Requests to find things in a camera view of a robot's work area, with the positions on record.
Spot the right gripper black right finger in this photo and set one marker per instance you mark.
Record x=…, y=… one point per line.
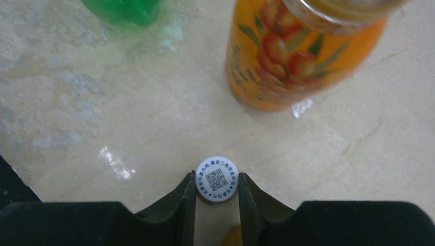
x=267, y=221

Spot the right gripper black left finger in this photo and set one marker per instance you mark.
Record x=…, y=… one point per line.
x=168, y=221

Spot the white bottle cap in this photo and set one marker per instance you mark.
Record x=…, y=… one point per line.
x=217, y=178

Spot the orange bottle cap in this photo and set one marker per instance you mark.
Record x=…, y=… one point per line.
x=233, y=237

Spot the orange juice bottle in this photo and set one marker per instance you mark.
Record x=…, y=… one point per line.
x=283, y=52

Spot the green plastic bottle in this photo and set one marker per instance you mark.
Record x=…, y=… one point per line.
x=139, y=12

